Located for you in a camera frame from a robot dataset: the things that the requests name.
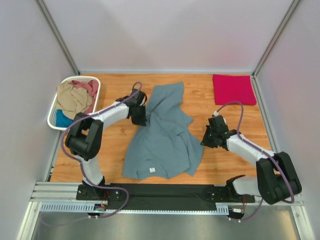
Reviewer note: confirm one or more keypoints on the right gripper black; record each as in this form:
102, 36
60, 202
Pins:
208, 139

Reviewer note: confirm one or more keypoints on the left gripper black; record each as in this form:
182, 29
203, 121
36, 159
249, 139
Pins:
139, 119

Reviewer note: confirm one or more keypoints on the grey-blue t-shirt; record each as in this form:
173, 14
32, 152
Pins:
164, 147

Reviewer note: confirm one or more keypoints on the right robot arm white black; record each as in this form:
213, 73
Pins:
276, 179

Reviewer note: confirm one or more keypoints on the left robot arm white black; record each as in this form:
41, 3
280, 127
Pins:
84, 135

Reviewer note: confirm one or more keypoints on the pink shirt in basket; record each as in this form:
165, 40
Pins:
92, 88

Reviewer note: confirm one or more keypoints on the folded magenta t-shirt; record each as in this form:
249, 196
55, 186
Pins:
228, 88

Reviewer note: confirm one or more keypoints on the beige shirt in basket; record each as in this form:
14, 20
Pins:
72, 100

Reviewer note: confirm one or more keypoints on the teal shirt in basket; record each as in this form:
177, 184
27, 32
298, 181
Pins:
62, 121

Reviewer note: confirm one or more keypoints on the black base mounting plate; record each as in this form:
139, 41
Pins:
163, 197

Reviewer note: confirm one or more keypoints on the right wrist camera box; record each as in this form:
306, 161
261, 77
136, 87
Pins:
217, 124

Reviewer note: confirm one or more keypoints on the slotted grey cable duct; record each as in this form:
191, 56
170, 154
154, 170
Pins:
94, 208

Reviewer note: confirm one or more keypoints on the aluminium front rail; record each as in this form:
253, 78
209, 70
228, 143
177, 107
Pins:
66, 192

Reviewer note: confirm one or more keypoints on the left aluminium frame post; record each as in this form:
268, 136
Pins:
57, 35

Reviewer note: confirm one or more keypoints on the aluminium frame post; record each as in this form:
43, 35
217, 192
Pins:
276, 36
57, 35

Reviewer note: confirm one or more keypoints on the right aluminium frame post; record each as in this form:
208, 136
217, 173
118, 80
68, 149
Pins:
276, 36

